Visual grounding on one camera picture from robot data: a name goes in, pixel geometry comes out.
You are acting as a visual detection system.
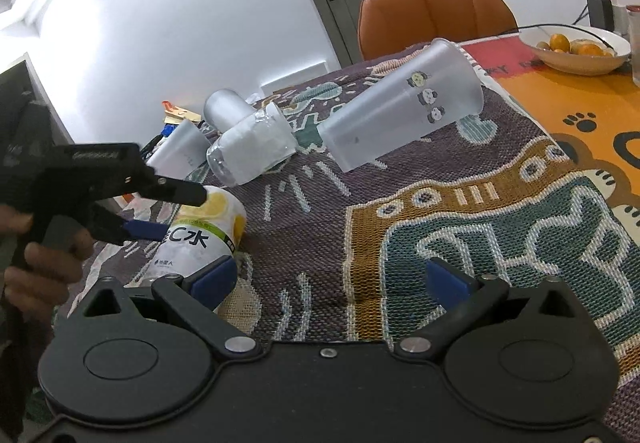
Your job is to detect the person's left hand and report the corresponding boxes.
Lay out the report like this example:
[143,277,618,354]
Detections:
[1,229,94,328]

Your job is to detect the pile of bags and clutter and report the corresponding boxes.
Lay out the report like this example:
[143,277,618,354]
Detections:
[141,100,203,159]

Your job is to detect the vitamin C water bottle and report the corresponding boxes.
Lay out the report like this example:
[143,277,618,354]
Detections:
[129,185,246,288]

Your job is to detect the black power adapter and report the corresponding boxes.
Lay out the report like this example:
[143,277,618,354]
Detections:
[587,0,615,31]

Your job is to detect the patterned woven table cloth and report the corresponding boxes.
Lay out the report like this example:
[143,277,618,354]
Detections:
[53,40,640,441]

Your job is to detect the clear cup with white sleeve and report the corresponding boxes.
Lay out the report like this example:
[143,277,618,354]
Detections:
[206,103,298,187]

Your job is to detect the grey frosted cup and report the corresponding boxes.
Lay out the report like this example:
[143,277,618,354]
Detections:
[203,88,256,133]

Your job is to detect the frosted cup at table edge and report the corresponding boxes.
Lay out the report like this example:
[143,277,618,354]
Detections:
[146,120,210,180]

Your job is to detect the oranges in bowl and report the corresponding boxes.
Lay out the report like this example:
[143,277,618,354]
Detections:
[536,33,615,57]

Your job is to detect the frosted cup with panda stickers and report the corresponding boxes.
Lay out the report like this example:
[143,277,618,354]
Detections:
[318,39,484,172]

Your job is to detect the white fruit bowl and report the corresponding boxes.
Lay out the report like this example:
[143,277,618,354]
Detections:
[518,25,631,77]

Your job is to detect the orange cartoon table mat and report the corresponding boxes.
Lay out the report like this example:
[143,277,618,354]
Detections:
[462,36,639,241]

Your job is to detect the orange leather chair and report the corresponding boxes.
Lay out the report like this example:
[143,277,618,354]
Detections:
[358,0,518,60]

